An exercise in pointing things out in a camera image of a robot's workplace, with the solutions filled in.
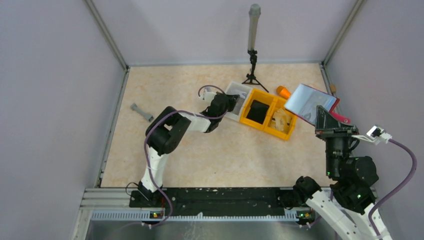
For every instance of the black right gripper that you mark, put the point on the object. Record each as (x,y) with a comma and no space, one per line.
(335,132)

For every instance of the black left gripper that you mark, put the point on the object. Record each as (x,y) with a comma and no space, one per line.
(226,103)

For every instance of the red card holder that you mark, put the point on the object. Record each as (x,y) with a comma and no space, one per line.
(304,100)

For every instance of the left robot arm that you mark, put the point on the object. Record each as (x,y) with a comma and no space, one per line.
(165,133)

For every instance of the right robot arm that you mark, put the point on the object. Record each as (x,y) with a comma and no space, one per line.
(353,214)

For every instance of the tan cards in bin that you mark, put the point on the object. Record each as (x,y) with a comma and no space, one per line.
(280,120)

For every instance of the white plastic bin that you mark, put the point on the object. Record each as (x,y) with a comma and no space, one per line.
(243,92)

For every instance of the black block in bin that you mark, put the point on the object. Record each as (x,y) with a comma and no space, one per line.
(257,112)

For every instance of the black mini tripod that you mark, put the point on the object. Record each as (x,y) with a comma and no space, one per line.
(251,79)

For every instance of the yellow plastic bin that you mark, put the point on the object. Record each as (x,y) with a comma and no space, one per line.
(274,102)

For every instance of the orange plastic carrot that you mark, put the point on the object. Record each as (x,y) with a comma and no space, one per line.
(283,92)

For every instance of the grey plastic connector piece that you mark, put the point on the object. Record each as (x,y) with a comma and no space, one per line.
(147,116)

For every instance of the grey tube on tripod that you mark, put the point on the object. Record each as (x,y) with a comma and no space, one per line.
(254,15)

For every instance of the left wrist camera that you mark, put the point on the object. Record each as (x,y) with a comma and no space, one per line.
(207,96)

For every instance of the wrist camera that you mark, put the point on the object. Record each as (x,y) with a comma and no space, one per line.
(207,96)
(374,136)

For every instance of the small tan wall object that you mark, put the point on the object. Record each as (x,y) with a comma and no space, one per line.
(332,88)

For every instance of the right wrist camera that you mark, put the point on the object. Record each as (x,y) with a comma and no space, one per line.
(374,136)

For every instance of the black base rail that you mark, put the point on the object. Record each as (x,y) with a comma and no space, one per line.
(220,202)

